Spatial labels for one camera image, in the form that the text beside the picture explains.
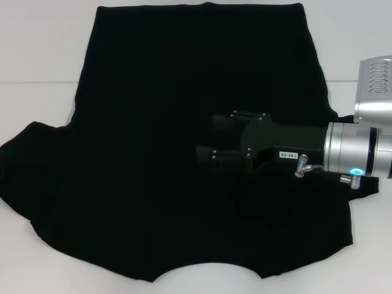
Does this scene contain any black t-shirt with FREE print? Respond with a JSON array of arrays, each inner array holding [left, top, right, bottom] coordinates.
[[0, 2, 380, 276]]

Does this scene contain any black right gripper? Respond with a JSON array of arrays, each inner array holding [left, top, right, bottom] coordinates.
[[195, 110, 330, 175]]

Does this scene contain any right gripper cable with plugs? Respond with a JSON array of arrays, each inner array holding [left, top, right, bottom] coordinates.
[[294, 154, 364, 189]]

